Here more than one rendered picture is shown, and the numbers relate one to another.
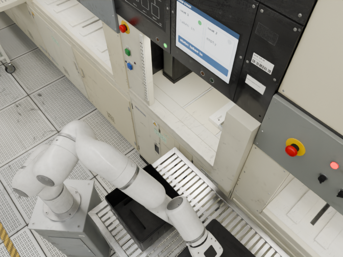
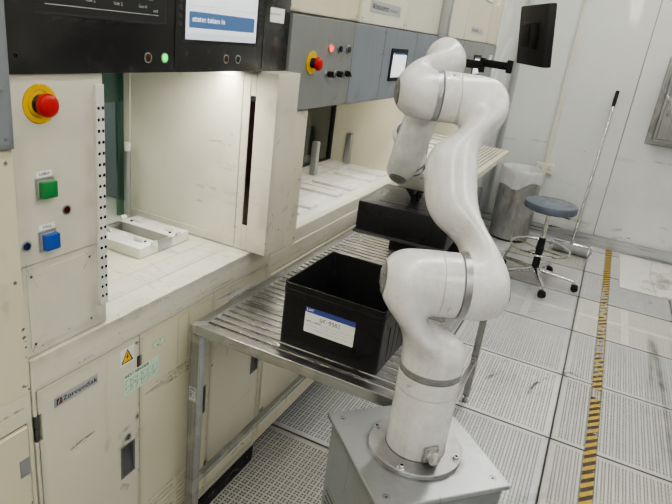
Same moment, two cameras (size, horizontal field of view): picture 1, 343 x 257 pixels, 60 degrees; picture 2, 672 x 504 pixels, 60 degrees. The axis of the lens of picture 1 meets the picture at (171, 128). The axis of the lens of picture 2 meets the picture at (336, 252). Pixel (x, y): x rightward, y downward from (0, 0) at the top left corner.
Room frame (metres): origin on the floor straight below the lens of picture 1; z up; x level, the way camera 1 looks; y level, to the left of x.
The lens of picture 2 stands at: (1.17, 1.36, 1.53)
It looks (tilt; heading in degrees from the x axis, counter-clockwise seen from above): 21 degrees down; 245
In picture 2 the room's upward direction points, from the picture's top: 7 degrees clockwise
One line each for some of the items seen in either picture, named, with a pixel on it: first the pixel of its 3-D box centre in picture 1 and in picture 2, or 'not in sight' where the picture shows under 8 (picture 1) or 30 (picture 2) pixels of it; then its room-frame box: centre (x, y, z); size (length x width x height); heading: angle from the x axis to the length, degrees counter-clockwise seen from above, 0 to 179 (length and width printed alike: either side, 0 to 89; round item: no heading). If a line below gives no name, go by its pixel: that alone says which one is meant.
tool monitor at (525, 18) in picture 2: not in sight; (502, 41); (-0.73, -1.11, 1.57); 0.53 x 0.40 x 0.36; 132
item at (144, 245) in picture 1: (146, 206); (352, 308); (0.52, 0.12, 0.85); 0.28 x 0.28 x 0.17; 41
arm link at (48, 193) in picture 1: (46, 171); (424, 311); (0.60, 0.55, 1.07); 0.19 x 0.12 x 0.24; 159
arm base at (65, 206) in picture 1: (56, 196); (422, 408); (0.57, 0.56, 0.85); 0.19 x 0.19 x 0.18
